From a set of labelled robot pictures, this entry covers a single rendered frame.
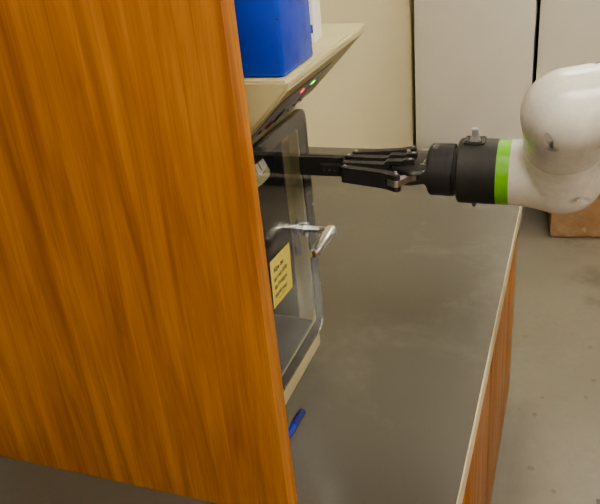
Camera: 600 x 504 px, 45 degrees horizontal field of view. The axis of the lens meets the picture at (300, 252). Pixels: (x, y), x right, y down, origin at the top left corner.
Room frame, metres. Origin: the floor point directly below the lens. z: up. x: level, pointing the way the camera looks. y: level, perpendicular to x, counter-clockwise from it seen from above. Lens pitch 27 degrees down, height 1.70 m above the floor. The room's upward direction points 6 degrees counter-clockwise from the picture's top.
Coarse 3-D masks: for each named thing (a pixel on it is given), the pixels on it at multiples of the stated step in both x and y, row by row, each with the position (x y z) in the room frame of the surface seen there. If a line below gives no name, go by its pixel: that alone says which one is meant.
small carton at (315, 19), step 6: (312, 0) 0.95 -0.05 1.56; (318, 0) 0.98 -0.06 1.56; (312, 6) 0.95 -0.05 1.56; (318, 6) 0.98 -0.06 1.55; (312, 12) 0.94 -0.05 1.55; (318, 12) 0.98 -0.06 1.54; (312, 18) 0.94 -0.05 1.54; (318, 18) 0.98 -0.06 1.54; (312, 24) 0.94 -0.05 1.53; (318, 24) 0.97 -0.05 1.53; (312, 30) 0.94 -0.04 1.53; (318, 30) 0.97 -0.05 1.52; (312, 36) 0.94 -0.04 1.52; (318, 36) 0.97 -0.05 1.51; (312, 42) 0.94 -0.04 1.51
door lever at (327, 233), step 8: (304, 224) 1.04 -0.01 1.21; (304, 232) 1.04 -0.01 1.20; (312, 232) 1.04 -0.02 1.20; (320, 232) 1.03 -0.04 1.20; (328, 232) 1.01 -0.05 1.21; (336, 232) 1.03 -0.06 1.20; (320, 240) 0.99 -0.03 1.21; (328, 240) 1.00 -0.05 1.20; (312, 248) 0.96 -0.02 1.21; (320, 248) 0.97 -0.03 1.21; (312, 256) 0.96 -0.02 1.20
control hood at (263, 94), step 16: (336, 32) 1.01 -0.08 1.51; (352, 32) 1.01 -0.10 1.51; (320, 48) 0.91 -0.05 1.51; (336, 48) 0.93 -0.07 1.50; (304, 64) 0.83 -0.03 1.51; (320, 64) 0.87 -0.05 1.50; (256, 80) 0.78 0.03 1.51; (272, 80) 0.77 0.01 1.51; (288, 80) 0.78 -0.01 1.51; (304, 80) 0.84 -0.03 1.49; (320, 80) 1.07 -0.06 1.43; (256, 96) 0.78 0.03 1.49; (272, 96) 0.77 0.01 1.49; (288, 96) 0.83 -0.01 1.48; (304, 96) 1.04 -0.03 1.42; (256, 112) 0.78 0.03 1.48; (272, 112) 0.81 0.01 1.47; (256, 128) 0.79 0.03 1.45
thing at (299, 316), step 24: (288, 120) 1.03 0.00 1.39; (264, 144) 0.94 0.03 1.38; (288, 144) 1.02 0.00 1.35; (264, 168) 0.93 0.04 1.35; (288, 168) 1.01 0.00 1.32; (264, 192) 0.92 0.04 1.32; (288, 192) 1.00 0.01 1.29; (312, 192) 1.09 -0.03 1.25; (264, 216) 0.92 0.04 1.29; (288, 216) 0.99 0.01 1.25; (312, 216) 1.08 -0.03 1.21; (264, 240) 0.91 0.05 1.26; (288, 240) 0.98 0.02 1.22; (312, 240) 1.07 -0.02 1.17; (312, 264) 1.06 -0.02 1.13; (312, 288) 1.05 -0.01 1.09; (288, 312) 0.96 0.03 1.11; (312, 312) 1.04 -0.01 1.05; (288, 336) 0.95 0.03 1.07; (312, 336) 1.03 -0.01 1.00; (288, 360) 0.94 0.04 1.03
